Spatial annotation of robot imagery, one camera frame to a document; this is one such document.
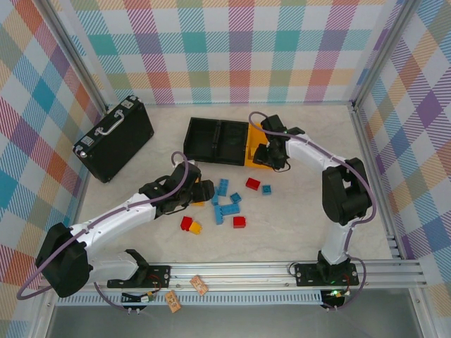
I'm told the yellow plastic bin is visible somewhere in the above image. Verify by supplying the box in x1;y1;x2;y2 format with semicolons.
245;122;278;170

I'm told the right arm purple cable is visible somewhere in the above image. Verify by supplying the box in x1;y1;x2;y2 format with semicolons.
248;111;377;313

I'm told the grey metal panel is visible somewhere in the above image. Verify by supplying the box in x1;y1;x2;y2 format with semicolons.
45;304;424;338

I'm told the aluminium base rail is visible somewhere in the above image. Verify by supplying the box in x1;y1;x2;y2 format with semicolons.
37;259;426;293

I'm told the orange paper tag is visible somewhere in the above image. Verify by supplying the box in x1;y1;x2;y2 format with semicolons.
165;290;182;313
190;275;209;295

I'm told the aluminium side rail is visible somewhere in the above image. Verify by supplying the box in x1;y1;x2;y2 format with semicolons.
347;101;404;261

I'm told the aluminium frame post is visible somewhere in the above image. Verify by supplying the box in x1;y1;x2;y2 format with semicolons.
351;0;424;108
41;0;109;115

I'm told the black connector with green light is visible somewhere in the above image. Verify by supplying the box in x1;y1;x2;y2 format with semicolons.
322;288;348;311

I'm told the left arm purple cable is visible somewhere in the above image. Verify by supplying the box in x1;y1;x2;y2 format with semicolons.
16;151;202;315

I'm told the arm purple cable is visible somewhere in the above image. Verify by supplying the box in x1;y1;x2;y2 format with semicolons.
248;111;377;313
16;151;202;315

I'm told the black briefcase with metal handle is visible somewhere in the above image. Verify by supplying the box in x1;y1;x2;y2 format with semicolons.
73;95;155;184

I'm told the slotted white cable duct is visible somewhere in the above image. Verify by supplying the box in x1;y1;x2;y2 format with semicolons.
56;290;323;306

